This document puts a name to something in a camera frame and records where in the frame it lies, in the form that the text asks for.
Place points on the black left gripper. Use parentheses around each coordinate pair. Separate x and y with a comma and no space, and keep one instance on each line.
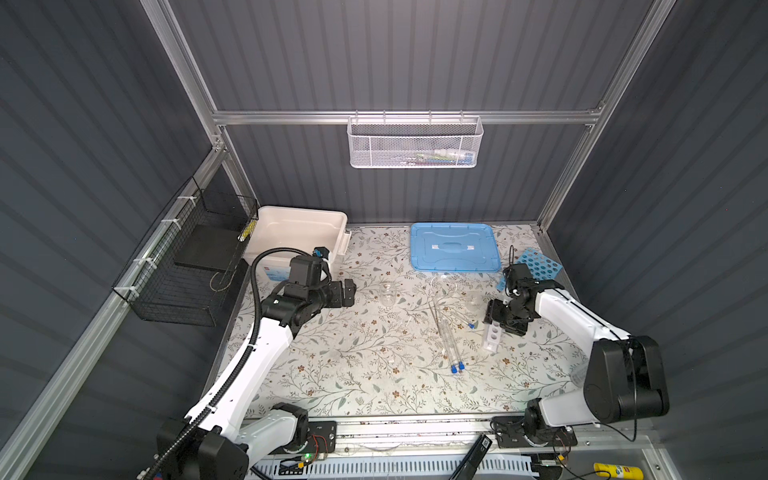
(336,299)

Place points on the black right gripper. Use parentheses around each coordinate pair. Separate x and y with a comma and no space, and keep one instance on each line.
(492,312)

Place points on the small white tube rack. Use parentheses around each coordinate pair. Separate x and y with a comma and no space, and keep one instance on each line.
(492,337)

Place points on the blue capped test tube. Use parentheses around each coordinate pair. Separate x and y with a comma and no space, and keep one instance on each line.
(449,354)
(449,332)
(460,316)

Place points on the blue test tube rack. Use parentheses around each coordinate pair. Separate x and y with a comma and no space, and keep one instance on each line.
(531,264)

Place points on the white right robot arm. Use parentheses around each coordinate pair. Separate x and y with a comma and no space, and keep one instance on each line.
(623,379)

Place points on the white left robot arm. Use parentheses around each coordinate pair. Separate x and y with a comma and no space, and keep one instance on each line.
(212,441)

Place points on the clear glass beaker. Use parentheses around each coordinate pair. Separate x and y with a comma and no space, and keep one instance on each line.
(388,294)

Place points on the clear glass flask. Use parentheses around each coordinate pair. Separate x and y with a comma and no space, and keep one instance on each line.
(450,289)

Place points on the white plastic storage bin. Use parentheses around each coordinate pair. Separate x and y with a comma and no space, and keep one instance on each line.
(299,228)

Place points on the blue plastic box lid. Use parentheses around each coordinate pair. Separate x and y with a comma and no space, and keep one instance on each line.
(454,247)

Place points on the black flat device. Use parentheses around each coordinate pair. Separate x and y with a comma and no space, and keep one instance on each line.
(468,466)

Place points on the white wire mesh basket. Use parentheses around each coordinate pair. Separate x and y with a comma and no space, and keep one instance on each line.
(417,142)

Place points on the black wire wall basket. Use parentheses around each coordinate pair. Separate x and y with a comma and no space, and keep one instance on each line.
(193,269)

